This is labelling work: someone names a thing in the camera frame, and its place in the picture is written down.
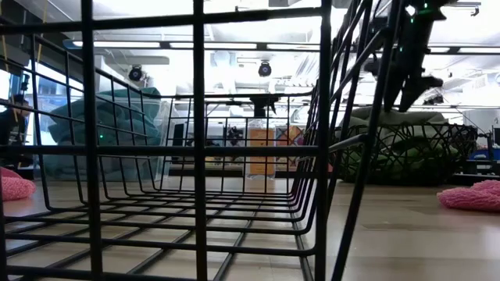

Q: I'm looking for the ceiling track fixture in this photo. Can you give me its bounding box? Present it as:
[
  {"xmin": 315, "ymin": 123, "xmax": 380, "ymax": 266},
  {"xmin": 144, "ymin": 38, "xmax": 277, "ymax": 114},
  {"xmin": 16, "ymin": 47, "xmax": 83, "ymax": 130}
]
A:
[{"xmin": 448, "ymin": 0, "xmax": 482, "ymax": 17}]

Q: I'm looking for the colourful wall poster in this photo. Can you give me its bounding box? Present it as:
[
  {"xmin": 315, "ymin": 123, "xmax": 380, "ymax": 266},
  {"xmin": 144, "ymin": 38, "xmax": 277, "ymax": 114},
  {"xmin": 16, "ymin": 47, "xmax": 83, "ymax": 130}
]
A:
[{"xmin": 275, "ymin": 124, "xmax": 305, "ymax": 148}]

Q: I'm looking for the teal microfiber towel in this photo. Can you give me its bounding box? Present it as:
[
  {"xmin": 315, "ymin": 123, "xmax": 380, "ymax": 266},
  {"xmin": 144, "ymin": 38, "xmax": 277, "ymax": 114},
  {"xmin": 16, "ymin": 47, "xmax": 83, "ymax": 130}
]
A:
[{"xmin": 48, "ymin": 99, "xmax": 163, "ymax": 148}]

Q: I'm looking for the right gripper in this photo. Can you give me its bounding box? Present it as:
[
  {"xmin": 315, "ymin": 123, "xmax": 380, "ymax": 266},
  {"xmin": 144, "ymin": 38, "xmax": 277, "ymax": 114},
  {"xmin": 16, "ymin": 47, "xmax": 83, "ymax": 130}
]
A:
[{"xmin": 365, "ymin": 0, "xmax": 450, "ymax": 114}]

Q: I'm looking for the long ceiling light strip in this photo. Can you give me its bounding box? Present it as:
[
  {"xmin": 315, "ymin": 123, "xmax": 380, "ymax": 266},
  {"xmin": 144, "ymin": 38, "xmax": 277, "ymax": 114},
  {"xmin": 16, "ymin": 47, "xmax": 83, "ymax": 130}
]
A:
[{"xmin": 62, "ymin": 38, "xmax": 500, "ymax": 55}]

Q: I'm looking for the black woven round basket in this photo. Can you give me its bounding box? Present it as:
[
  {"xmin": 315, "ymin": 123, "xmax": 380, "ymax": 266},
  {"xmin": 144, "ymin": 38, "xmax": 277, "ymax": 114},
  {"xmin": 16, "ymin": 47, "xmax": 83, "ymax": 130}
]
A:
[{"xmin": 330, "ymin": 122, "xmax": 478, "ymax": 187}]

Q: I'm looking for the clear plastic bin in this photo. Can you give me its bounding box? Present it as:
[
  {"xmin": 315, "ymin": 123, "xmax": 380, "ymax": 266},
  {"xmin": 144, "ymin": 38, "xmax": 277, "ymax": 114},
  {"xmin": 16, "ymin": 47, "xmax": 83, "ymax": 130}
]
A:
[{"xmin": 38, "ymin": 97, "xmax": 175, "ymax": 183}]

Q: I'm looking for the pink microfiber towel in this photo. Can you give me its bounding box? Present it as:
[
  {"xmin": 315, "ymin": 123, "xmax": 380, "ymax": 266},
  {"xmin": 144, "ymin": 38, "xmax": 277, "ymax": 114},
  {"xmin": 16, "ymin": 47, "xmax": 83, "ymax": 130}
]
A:
[
  {"xmin": 0, "ymin": 166, "xmax": 38, "ymax": 202},
  {"xmin": 436, "ymin": 180, "xmax": 500, "ymax": 214}
]

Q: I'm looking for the blue background cart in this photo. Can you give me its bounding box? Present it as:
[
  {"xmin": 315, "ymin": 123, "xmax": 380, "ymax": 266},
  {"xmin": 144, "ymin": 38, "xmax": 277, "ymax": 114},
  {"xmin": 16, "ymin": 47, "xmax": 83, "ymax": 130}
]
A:
[{"xmin": 466, "ymin": 147, "xmax": 500, "ymax": 175}]

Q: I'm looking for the black wire rectangular basket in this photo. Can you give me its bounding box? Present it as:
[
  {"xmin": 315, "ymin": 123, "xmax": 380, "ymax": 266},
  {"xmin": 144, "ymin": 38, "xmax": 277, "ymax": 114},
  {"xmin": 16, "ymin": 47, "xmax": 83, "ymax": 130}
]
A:
[{"xmin": 0, "ymin": 0, "xmax": 403, "ymax": 281}]

